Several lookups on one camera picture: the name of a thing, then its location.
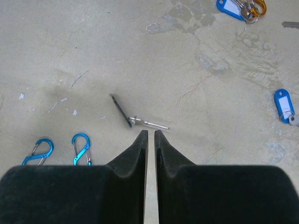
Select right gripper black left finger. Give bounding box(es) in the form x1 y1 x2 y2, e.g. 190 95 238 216
0 130 148 224

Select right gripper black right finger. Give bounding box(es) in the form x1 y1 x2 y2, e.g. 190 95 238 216
154 130 299 224

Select silver key with black tag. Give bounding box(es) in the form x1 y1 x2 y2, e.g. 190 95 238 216
109 93 170 130

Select silver key with blue tag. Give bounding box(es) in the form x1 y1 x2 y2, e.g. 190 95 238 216
274 89 299 126

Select silver key with dark-blue tag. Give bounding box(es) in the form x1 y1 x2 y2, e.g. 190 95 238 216
216 0 261 24

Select orange S carabiner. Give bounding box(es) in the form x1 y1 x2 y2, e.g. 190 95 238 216
247 0 267 17

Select silver key with yellow tag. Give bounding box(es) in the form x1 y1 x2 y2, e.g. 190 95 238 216
282 21 299 29

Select light-blue S carabiner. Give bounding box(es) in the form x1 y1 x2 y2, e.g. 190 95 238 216
71 133 92 166

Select teal S carabiner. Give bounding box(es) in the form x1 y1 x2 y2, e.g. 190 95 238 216
21 138 55 166

